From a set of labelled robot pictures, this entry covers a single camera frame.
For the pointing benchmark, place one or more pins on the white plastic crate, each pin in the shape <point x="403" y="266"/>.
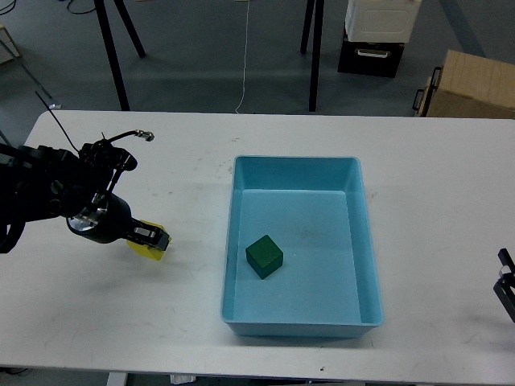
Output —
<point x="381" y="21"/>

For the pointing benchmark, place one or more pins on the light blue plastic box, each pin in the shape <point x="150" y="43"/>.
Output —
<point x="316" y="212"/>

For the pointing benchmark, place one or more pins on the black storage box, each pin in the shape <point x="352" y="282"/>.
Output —
<point x="370" y="58"/>

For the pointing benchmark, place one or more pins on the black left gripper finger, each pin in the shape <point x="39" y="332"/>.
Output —
<point x="149" y="235"/>

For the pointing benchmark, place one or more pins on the yellow wooden block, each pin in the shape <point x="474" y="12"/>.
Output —
<point x="143" y="250"/>

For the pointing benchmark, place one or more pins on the black right easel legs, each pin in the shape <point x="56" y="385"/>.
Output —
<point x="313" y="31"/>

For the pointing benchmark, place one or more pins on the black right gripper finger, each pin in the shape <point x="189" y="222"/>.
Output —
<point x="504" y="286"/>

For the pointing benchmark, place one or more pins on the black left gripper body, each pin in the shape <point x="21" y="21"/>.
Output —
<point x="103" y="221"/>

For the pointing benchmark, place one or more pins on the green wooden block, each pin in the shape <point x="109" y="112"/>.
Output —
<point x="264" y="256"/>

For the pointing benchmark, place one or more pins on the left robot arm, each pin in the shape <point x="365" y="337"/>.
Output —
<point x="44" y="183"/>

